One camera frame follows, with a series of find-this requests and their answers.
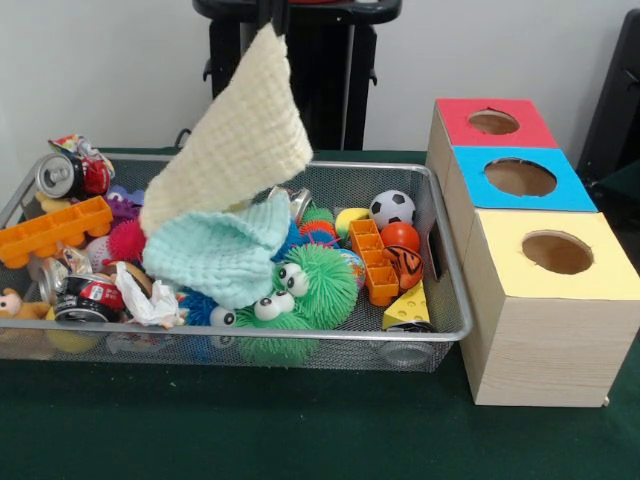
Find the cream muslin cloth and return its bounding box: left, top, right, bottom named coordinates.
left=138, top=22, right=314, bottom=239

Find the wooden box with three holes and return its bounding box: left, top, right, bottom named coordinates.
left=427, top=97, right=640, bottom=408

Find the small soccer ball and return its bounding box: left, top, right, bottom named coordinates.
left=370, top=190, right=417, bottom=231

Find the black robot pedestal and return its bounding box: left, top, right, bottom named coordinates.
left=203, top=15, right=379, bottom=151

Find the orange toy block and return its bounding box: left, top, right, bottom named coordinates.
left=349, top=218, right=401, bottom=306

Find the orange plastic toy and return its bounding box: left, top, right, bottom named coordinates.
left=0, top=196, right=114, bottom=269

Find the red and black soda can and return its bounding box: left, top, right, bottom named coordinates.
left=53, top=274, right=126, bottom=325

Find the small red ball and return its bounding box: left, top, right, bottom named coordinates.
left=380, top=221, right=422, bottom=253

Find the large green spiky ball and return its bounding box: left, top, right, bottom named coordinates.
left=275, top=240, right=359, bottom=329

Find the yellow cheese wedge toy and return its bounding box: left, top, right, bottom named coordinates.
left=382, top=280, right=432, bottom=331

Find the shallow clear mesh bin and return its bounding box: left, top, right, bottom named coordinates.
left=0, top=152, right=474, bottom=373

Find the small green spiky ball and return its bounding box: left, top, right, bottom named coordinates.
left=233, top=292, right=311, bottom=366

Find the mint green muslin cloth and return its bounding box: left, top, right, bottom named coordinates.
left=142, top=188, right=293, bottom=311

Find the pink spiky ball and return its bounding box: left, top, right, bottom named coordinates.
left=107, top=220, right=148, bottom=263

